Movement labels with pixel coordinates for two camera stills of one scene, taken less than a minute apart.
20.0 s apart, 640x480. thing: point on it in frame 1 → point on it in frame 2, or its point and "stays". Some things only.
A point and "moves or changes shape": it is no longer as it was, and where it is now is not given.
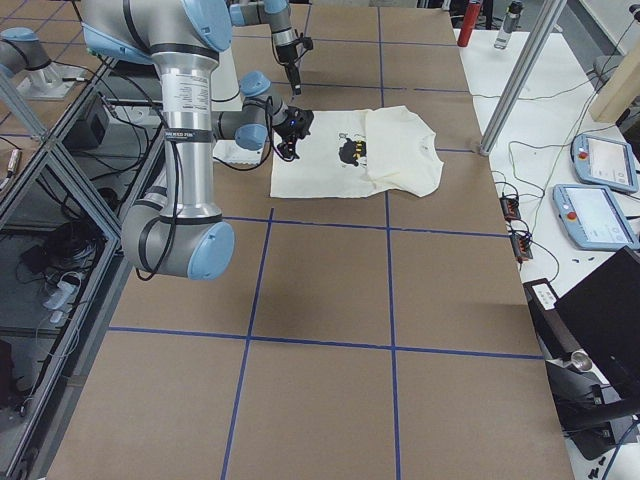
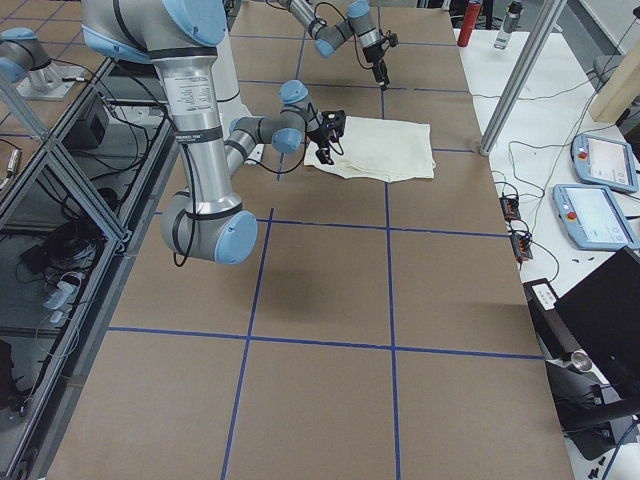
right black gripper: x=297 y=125 → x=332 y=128
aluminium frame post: x=524 y=76 stays
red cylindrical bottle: x=471 y=15 stays
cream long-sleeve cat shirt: x=357 y=152 moves or changes shape
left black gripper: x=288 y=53 → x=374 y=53
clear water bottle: x=508 y=25 stays
